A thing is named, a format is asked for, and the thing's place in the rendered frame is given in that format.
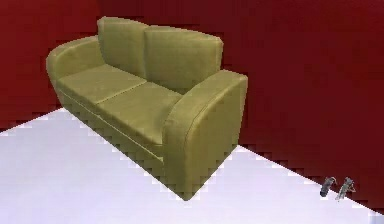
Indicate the olive green sofa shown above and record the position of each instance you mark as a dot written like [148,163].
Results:
[140,110]

